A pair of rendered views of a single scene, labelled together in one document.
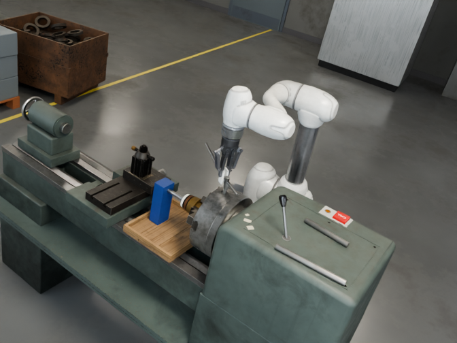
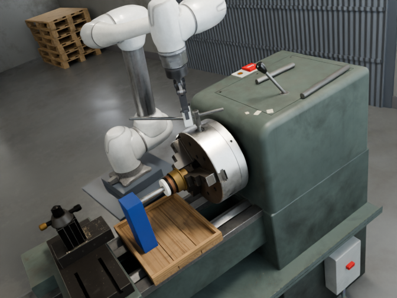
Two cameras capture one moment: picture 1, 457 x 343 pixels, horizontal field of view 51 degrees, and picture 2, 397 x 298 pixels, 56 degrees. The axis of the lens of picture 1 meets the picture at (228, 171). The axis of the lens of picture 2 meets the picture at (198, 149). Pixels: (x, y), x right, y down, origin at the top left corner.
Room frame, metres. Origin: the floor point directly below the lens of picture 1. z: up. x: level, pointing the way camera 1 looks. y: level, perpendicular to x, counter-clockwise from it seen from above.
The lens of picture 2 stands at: (1.06, 1.01, 1.91)
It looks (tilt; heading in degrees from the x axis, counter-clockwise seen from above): 32 degrees down; 305
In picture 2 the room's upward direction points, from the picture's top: 14 degrees counter-clockwise
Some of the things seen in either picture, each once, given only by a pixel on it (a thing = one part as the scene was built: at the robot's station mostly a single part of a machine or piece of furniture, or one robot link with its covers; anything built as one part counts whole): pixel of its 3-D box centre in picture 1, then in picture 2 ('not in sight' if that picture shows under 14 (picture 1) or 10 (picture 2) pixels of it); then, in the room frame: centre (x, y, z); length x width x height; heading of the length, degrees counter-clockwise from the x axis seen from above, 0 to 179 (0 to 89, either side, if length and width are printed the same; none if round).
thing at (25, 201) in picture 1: (50, 222); not in sight; (2.34, 1.03, 0.34); 0.44 x 0.40 x 0.68; 151
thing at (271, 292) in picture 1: (297, 268); (279, 122); (1.58, -0.38, 1.06); 0.59 x 0.48 x 0.39; 61
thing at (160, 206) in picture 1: (161, 201); (139, 223); (1.91, 0.28, 1.00); 0.08 x 0.06 x 0.23; 151
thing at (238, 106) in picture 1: (240, 106); (169, 22); (1.75, 0.01, 1.64); 0.13 x 0.11 x 0.16; 68
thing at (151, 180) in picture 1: (143, 178); (83, 240); (2.08, 0.42, 1.00); 0.20 x 0.10 x 0.05; 61
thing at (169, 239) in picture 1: (171, 227); (165, 232); (1.87, 0.21, 0.89); 0.36 x 0.30 x 0.04; 151
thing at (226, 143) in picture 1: (229, 145); (178, 77); (1.76, 0.02, 1.46); 0.08 x 0.07 x 0.09; 124
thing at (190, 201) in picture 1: (194, 206); (176, 180); (1.82, 0.12, 1.08); 0.09 x 0.09 x 0.09; 61
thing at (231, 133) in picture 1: (232, 129); (173, 56); (1.76, 0.02, 1.53); 0.09 x 0.09 x 0.06
